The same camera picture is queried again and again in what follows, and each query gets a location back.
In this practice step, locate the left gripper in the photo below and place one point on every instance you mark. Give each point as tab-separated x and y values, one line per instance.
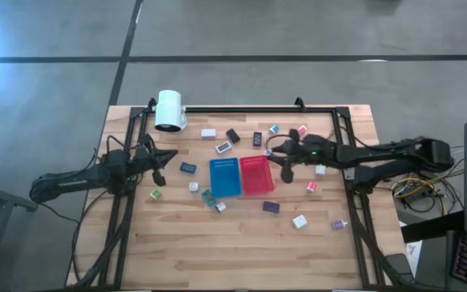
159	178

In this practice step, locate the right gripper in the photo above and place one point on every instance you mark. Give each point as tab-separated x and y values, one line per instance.
287	175

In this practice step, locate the blue digital display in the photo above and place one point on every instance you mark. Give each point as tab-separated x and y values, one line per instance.
187	167

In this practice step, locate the pink wall charger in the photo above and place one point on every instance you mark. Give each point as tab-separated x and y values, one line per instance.
303	130
311	187

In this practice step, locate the white cube charger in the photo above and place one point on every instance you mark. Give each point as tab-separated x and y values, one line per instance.
193	186
320	170

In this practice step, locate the black rectangular box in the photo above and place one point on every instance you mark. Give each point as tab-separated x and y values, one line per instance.
233	136

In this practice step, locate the white rectangular box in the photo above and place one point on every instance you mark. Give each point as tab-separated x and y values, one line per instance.
208	133

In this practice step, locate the purple rectangular box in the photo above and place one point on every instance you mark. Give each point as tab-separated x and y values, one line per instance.
271	207

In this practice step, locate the large white charger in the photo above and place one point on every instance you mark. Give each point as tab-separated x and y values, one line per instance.
299	222

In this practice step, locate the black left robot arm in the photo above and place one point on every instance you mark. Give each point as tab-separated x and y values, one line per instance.
71	181

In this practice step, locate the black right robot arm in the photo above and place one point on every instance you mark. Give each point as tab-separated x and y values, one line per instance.
399	153

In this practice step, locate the black digital display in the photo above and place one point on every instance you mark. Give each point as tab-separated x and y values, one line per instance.
257	139

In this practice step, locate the red plastic basket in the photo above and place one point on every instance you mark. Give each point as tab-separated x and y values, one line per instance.
256	178

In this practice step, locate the white cylindrical projector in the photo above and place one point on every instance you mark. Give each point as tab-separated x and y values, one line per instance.
169	109

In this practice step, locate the white-framed digital display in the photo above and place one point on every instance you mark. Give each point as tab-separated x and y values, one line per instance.
224	147

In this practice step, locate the teal rectangular device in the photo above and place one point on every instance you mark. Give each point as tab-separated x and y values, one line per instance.
208	197

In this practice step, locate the blue plastic basket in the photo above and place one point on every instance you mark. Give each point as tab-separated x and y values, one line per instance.
225	182

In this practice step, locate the white and grey charger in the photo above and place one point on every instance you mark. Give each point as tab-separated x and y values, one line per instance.
220	207

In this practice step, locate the black smartphone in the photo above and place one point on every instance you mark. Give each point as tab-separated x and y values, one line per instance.
399	263

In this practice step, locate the white paper sheet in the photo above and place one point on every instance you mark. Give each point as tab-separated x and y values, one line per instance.
414	251

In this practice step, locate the black desk crossbar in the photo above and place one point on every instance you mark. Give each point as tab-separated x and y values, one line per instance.
432	227

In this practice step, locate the green wall charger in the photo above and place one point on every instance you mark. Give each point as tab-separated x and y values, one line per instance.
155	194

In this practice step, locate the black frame clamp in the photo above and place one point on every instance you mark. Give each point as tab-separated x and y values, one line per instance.
151	104
299	104

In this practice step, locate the black metal table frame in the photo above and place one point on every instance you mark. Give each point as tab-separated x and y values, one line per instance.
237	109

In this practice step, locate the lavender wall charger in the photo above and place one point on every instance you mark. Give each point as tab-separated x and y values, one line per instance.
338	224

